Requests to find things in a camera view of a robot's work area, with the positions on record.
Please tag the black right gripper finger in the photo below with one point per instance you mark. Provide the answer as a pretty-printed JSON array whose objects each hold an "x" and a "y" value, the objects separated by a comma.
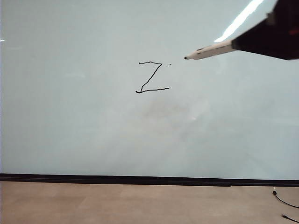
[{"x": 268, "y": 42}]

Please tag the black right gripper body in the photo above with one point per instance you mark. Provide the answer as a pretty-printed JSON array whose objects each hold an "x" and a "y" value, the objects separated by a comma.
[{"x": 288, "y": 10}]

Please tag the white whiteboard marker pen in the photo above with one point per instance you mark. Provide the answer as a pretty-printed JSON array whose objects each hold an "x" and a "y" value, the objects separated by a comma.
[{"x": 210, "y": 51}]

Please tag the large white whiteboard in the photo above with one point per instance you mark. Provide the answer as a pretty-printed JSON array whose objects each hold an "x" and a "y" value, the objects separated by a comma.
[{"x": 93, "y": 116}]

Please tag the black whiteboard bottom rail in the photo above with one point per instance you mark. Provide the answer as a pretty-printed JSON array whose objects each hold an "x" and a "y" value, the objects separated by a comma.
[{"x": 140, "y": 180}]

